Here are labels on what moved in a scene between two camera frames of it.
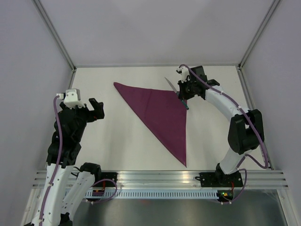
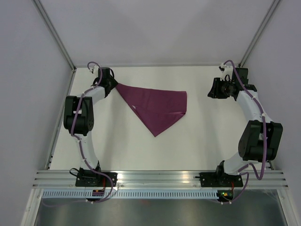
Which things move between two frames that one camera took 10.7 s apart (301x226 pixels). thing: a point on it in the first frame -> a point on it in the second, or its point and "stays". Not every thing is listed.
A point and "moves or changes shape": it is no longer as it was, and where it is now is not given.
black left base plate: (112, 176) stays
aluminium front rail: (254, 179) stays
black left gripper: (97, 114) -> (114, 83)
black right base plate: (219, 180) stays
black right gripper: (183, 94) -> (218, 94)
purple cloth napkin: (164, 111) moves or changes shape
